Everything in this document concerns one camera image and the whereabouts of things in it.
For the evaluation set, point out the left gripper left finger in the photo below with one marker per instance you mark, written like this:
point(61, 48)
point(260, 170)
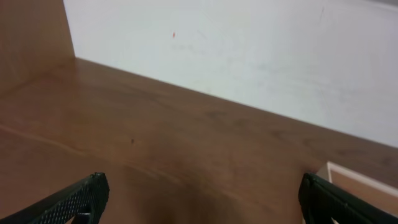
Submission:
point(81, 202)

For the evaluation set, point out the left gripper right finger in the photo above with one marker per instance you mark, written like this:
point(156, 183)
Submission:
point(322, 202)

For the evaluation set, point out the white cardboard box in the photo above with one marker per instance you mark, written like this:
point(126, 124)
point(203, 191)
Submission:
point(372, 191)

